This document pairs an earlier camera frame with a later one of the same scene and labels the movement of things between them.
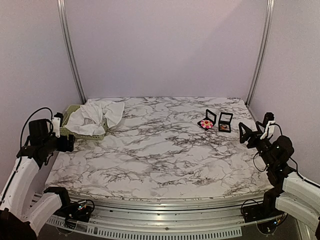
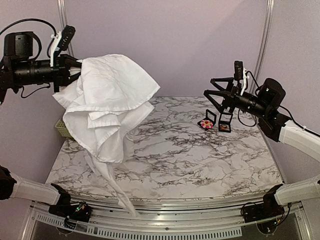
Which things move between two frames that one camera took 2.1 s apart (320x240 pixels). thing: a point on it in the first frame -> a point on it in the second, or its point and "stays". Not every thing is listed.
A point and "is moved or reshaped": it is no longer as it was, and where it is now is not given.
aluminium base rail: x=161 y=215 stays
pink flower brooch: x=206 y=124 stays
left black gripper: x=63 y=147 -> x=63 y=68
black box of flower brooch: x=210 y=116 stays
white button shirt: x=94 y=116 is moved or reshaped
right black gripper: x=253 y=139 -> x=230 y=96
